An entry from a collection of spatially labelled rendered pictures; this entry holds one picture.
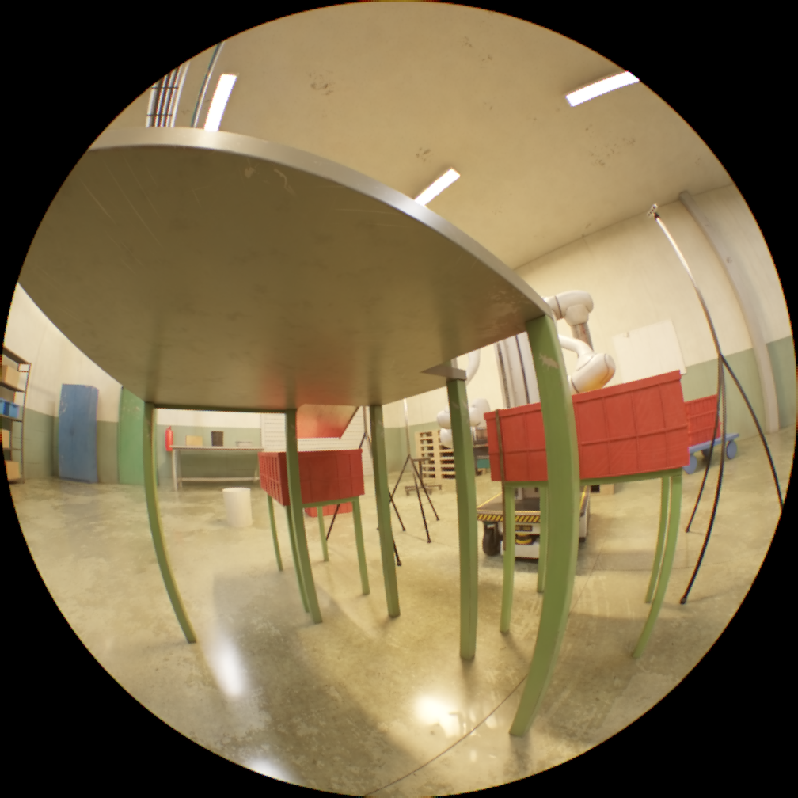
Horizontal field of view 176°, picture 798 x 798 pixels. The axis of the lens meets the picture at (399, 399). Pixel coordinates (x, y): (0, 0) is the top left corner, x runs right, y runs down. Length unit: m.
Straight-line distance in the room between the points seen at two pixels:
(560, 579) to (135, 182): 0.60
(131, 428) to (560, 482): 6.55
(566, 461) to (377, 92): 3.52
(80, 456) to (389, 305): 6.57
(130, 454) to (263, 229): 6.37
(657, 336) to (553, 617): 4.75
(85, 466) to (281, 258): 6.45
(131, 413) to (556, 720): 6.79
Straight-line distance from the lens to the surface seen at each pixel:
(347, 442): 6.79
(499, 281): 0.30
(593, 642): 1.10
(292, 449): 1.00
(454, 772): 0.80
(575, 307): 1.41
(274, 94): 3.63
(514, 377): 1.82
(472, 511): 0.72
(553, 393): 0.37
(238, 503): 2.77
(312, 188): 0.19
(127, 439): 6.53
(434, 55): 3.50
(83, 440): 6.59
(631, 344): 4.94
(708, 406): 3.75
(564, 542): 0.40
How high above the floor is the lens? 0.76
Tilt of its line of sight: 10 degrees up
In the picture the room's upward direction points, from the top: 5 degrees counter-clockwise
